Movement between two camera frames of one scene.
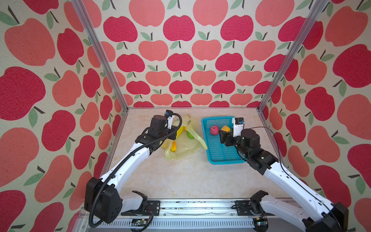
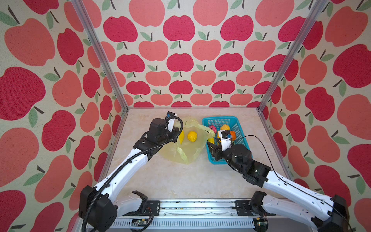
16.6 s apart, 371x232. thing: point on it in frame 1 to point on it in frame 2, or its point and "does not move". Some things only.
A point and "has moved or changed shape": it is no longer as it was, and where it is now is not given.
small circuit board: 139,222 does not move
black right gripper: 224,137 to 216,150
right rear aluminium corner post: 315,12 does not move
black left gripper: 173,130 does not move
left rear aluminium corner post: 82,11 does not move
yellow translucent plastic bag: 188,143 has moved or changed shape
